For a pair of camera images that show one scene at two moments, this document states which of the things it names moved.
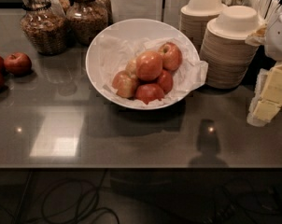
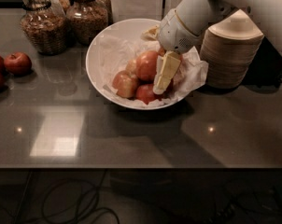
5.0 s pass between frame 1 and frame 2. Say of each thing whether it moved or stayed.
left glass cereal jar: stayed
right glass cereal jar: stayed
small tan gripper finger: moved
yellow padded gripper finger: moved
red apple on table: stayed
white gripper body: moved
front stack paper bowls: stayed
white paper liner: stayed
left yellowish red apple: stayed
